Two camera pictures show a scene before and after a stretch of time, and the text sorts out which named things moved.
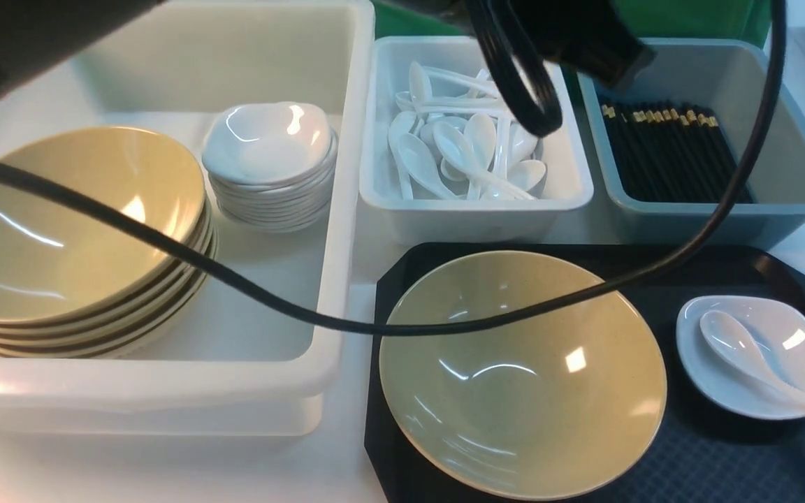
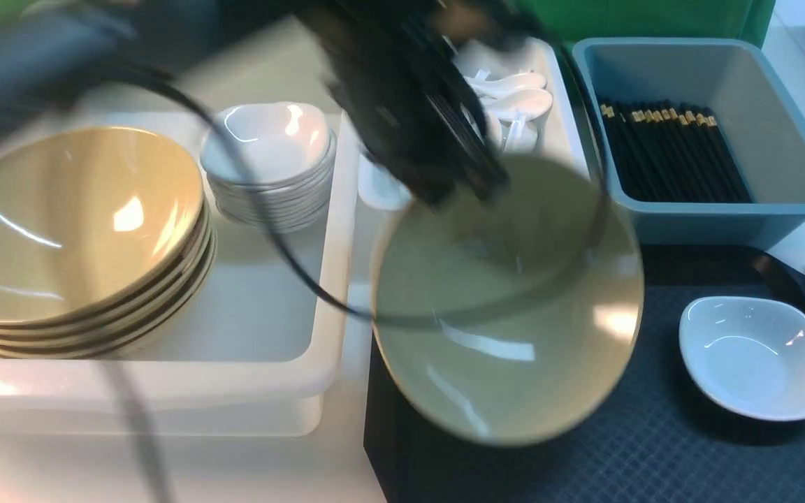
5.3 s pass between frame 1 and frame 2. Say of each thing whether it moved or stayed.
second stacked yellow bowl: stayed
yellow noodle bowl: moved
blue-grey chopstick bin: stayed
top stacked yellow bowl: stayed
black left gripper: moved
